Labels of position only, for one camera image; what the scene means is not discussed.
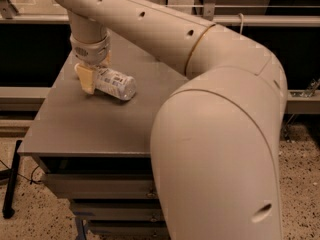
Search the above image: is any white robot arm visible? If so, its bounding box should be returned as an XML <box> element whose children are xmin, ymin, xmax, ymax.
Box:
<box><xmin>55</xmin><ymin>0</ymin><xmax>287</xmax><ymax>240</ymax></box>

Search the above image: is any white hanging cord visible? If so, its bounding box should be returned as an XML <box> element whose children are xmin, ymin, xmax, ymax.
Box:
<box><xmin>236</xmin><ymin>13</ymin><xmax>245</xmax><ymax>36</ymax></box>

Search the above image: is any top grey drawer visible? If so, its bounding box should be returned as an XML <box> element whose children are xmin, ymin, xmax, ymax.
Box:
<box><xmin>42</xmin><ymin>174</ymin><xmax>157</xmax><ymax>199</ymax></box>

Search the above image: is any grey drawer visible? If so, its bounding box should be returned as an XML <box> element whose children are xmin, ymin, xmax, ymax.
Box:
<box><xmin>70</xmin><ymin>201</ymin><xmax>164</xmax><ymax>222</ymax></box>
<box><xmin>42</xmin><ymin>174</ymin><xmax>157</xmax><ymax>199</ymax></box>
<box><xmin>88</xmin><ymin>221</ymin><xmax>169</xmax><ymax>237</ymax></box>

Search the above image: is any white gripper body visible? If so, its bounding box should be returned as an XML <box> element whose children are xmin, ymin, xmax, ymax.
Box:
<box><xmin>70</xmin><ymin>33</ymin><xmax>110</xmax><ymax>65</ymax></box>

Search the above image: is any black floor cable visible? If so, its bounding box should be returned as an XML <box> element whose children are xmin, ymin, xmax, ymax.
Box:
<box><xmin>0</xmin><ymin>159</ymin><xmax>44</xmax><ymax>186</ymax></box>

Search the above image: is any middle grey drawer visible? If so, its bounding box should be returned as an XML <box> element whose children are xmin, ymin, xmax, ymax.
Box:
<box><xmin>70</xmin><ymin>201</ymin><xmax>164</xmax><ymax>222</ymax></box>

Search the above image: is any grey drawer cabinet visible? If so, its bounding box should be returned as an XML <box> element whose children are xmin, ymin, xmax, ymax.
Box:
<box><xmin>18</xmin><ymin>30</ymin><xmax>191</xmax><ymax>240</ymax></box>

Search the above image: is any black stand leg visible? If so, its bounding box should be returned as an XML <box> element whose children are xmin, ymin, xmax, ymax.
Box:
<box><xmin>2</xmin><ymin>140</ymin><xmax>22</xmax><ymax>219</ymax></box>

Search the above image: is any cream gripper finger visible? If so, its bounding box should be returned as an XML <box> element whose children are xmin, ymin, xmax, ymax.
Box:
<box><xmin>74</xmin><ymin>63</ymin><xmax>96</xmax><ymax>94</ymax></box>
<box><xmin>101</xmin><ymin>52</ymin><xmax>111</xmax><ymax>67</ymax></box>

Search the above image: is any clear blue-labelled plastic bottle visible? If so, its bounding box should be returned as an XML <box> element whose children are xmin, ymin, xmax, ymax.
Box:
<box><xmin>89</xmin><ymin>65</ymin><xmax>136</xmax><ymax>101</ymax></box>

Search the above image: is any bottom grey drawer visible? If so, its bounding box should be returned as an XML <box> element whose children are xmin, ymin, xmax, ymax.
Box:
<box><xmin>88</xmin><ymin>221</ymin><xmax>169</xmax><ymax>237</ymax></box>

